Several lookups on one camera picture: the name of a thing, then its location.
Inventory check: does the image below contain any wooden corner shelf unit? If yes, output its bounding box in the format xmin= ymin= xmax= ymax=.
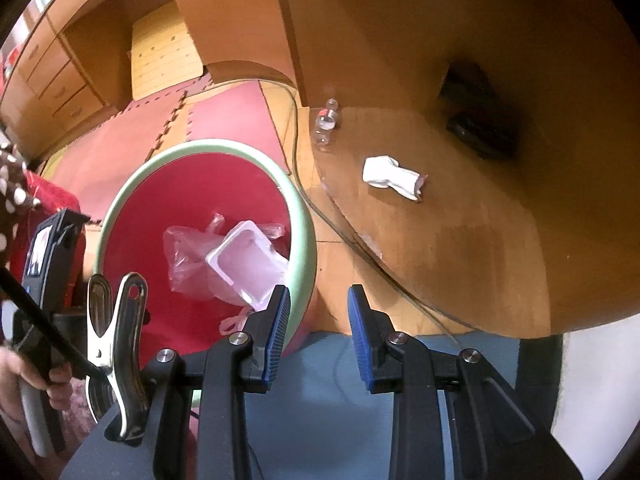
xmin=270 ymin=0 xmax=640 ymax=341

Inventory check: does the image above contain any clear plastic bag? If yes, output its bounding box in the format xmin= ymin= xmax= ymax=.
xmin=162 ymin=212 xmax=291 ymax=293

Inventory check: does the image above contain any white plastic bag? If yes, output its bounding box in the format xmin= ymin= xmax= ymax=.
xmin=219 ymin=307 xmax=261 ymax=336

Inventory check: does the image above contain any large pink foam mat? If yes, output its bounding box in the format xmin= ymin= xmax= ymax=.
xmin=47 ymin=72 xmax=211 ymax=221

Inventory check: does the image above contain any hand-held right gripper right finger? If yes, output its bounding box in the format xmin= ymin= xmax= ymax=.
xmin=348 ymin=284 xmax=583 ymax=480

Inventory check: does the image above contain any brown polka dot cloth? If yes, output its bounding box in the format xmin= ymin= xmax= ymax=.
xmin=0 ymin=130 xmax=41 ymax=261

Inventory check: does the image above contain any white crumpled paper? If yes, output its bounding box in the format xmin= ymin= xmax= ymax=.
xmin=362 ymin=155 xmax=430 ymax=203

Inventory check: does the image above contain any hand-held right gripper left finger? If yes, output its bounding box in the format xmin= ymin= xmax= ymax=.
xmin=145 ymin=284 xmax=292 ymax=480

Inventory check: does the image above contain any clear plastic container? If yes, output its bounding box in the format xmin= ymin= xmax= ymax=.
xmin=205 ymin=220 xmax=291 ymax=311

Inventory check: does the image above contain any small pink foam mat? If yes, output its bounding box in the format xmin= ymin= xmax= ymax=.
xmin=187 ymin=79 xmax=291 ymax=176

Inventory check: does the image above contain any red box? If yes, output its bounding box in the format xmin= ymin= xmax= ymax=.
xmin=0 ymin=47 xmax=21 ymax=78

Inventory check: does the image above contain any black pouch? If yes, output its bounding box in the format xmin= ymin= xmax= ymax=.
xmin=439 ymin=61 xmax=521 ymax=159

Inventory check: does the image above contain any thin grey cable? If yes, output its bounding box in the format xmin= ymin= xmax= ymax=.
xmin=257 ymin=79 xmax=473 ymax=348

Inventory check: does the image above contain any silver metal spring clamp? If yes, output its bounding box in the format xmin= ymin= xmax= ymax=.
xmin=86 ymin=272 xmax=151 ymax=443

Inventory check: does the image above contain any red bin with green rim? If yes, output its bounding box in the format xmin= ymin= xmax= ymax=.
xmin=92 ymin=139 xmax=319 ymax=411

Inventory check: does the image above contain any yellow gridded mat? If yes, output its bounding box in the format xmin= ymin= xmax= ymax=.
xmin=130 ymin=0 xmax=206 ymax=101

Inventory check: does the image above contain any person's left hand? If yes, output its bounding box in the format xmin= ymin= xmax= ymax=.
xmin=0 ymin=347 xmax=76 ymax=413

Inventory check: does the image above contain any tall wooden cabinet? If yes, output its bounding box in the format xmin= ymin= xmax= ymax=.
xmin=160 ymin=0 xmax=306 ymax=106

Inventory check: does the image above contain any blue foam mat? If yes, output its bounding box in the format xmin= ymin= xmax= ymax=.
xmin=245 ymin=330 xmax=523 ymax=480

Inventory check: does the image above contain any wooden desk with drawers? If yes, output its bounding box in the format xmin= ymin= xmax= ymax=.
xmin=0 ymin=0 xmax=176 ymax=161

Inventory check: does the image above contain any black cable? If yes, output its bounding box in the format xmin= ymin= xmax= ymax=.
xmin=0 ymin=265 xmax=108 ymax=381

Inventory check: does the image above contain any pink fluffy cloth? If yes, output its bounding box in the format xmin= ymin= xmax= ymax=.
xmin=60 ymin=377 xmax=101 ymax=441

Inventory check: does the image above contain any small clear bottle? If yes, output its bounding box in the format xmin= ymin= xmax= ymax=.
xmin=314 ymin=99 xmax=342 ymax=152

